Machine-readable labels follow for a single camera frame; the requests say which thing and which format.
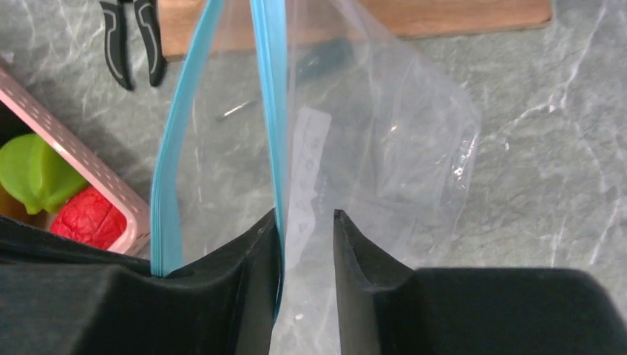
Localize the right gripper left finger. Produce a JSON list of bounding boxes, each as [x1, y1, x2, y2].
[[1, 212, 280, 354]]

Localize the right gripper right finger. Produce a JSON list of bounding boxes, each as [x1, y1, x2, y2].
[[333, 210, 626, 354]]

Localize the clear zip top bag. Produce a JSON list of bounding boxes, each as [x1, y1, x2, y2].
[[151, 1, 481, 354]]

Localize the green pepper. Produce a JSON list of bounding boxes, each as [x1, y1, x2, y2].
[[1, 133, 88, 214]]

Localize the pink plastic basket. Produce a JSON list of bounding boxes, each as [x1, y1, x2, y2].
[[1, 69, 150, 255]]

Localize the wooden board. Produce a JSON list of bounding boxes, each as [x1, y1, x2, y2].
[[156, 1, 553, 62]]

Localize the green handled screwdriver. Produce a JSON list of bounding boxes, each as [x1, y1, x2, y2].
[[213, 37, 353, 124]]

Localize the black handled pliers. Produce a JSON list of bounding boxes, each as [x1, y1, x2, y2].
[[99, 0, 168, 92]]

